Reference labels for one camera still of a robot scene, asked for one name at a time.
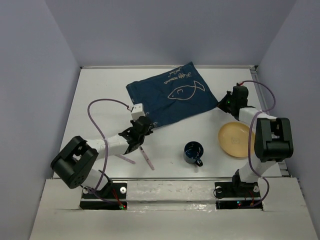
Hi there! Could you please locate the dark blue fish-print cloth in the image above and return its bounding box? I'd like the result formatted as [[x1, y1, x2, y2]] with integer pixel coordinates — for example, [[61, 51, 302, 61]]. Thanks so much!
[[126, 62, 218, 128]]

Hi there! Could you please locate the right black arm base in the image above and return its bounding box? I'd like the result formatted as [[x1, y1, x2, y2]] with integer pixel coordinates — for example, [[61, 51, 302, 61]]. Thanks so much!
[[213, 181, 263, 210]]

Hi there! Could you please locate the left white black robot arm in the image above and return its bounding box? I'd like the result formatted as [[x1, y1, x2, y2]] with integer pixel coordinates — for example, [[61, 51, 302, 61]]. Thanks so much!
[[50, 116, 154, 198]]

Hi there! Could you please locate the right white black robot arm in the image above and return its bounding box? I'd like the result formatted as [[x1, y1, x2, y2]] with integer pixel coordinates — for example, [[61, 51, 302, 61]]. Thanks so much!
[[217, 82, 294, 197]]

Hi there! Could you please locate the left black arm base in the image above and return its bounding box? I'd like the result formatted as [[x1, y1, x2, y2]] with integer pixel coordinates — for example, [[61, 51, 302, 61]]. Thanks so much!
[[79, 181, 128, 211]]

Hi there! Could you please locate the yellow round plate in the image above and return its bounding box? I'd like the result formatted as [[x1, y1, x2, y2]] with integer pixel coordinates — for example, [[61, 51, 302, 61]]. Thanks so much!
[[218, 122, 250, 158]]

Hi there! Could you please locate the dark blue patterned mug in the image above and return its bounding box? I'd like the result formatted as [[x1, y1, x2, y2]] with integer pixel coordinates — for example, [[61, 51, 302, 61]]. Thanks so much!
[[183, 141, 204, 167]]

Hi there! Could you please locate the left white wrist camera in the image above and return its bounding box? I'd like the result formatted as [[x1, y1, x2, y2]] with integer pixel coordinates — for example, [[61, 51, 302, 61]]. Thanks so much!
[[130, 103, 146, 121]]

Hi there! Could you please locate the pink-handled metal fork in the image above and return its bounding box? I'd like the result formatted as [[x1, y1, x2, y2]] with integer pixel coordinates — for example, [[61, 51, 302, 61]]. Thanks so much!
[[139, 146, 155, 171]]

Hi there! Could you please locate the pink-handled metal knife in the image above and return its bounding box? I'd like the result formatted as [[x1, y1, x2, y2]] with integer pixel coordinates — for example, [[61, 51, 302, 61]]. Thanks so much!
[[118, 155, 136, 165]]

